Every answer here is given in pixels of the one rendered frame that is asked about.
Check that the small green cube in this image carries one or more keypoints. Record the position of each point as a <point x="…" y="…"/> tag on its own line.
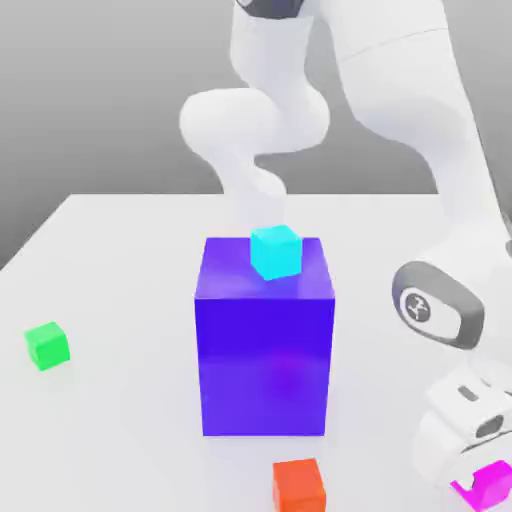
<point x="48" y="347"/>

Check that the small magenta cube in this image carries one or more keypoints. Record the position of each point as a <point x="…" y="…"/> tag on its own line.
<point x="490" y="486"/>

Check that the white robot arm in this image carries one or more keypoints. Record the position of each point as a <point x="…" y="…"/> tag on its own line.
<point x="400" y="120"/>

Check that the small cyan cube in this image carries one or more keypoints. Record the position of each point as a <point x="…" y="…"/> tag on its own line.
<point x="276" y="254"/>

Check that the large blue box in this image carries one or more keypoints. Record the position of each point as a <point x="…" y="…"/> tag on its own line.
<point x="264" y="360"/>

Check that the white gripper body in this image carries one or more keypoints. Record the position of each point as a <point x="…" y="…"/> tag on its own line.
<point x="438" y="456"/>

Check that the small orange cube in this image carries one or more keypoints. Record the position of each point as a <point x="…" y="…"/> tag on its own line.
<point x="298" y="486"/>

